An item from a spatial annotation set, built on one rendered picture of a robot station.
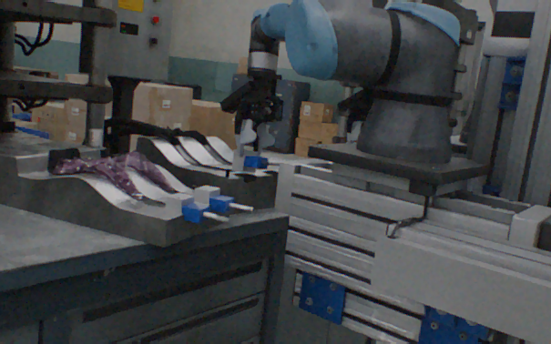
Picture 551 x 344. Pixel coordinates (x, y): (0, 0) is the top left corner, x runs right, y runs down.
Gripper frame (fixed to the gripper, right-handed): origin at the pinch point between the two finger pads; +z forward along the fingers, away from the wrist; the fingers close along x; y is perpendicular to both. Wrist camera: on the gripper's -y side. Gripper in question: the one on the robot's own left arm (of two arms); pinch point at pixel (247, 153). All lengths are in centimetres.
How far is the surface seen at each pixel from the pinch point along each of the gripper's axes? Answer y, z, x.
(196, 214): 12.6, 14.3, -26.9
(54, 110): -485, -53, 210
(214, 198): 7.7, 11.3, -17.5
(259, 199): 0.8, 11.2, 5.3
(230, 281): -1.4, 32.1, 0.1
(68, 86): -74, -18, -8
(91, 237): -0.7, 20.4, -40.8
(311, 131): -385, -80, 564
